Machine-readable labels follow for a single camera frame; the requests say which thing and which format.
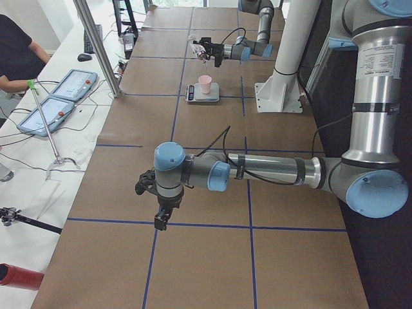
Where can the upper blue teach pendant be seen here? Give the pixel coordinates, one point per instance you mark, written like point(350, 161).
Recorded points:
point(75, 85)

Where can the silver electronic kitchen scale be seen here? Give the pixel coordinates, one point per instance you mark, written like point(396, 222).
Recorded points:
point(193, 94)

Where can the blue teach pendant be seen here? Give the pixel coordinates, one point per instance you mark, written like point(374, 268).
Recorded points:
point(55, 111)
point(75, 85)

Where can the red cylinder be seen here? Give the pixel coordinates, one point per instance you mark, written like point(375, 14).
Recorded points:
point(17, 277)

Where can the lower blue teach pendant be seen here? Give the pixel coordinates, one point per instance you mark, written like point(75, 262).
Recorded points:
point(55, 111)

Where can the brown paper table cover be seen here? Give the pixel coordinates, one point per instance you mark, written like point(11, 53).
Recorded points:
point(256, 245)

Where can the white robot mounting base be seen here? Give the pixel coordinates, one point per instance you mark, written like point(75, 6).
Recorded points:
point(280, 93)

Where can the black tripod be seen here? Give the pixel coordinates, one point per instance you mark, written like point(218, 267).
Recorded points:
point(9, 215)

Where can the aluminium frame post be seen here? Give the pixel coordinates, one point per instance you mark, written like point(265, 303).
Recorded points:
point(89, 25)

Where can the black keyboard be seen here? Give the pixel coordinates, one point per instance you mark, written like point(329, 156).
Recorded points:
point(88, 47)

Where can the pink plastic cup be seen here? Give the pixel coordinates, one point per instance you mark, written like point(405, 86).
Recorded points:
point(205, 82)

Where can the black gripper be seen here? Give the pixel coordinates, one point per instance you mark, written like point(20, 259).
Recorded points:
point(167, 202)
point(218, 49)

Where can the metal reacher grabber tool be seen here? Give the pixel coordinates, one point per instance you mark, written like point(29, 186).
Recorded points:
point(59, 160)

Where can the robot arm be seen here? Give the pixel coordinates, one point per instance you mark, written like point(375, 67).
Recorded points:
point(243, 48)
point(366, 176)

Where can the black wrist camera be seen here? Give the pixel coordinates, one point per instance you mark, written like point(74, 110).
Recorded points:
point(146, 182)

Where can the clear glass sauce bottle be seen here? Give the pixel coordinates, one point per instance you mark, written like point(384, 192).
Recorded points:
point(197, 49)

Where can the person in black shirt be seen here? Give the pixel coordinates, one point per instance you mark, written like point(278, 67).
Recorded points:
point(22, 59)

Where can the black computer mouse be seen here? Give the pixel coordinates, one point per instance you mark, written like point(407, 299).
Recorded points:
point(83, 57)

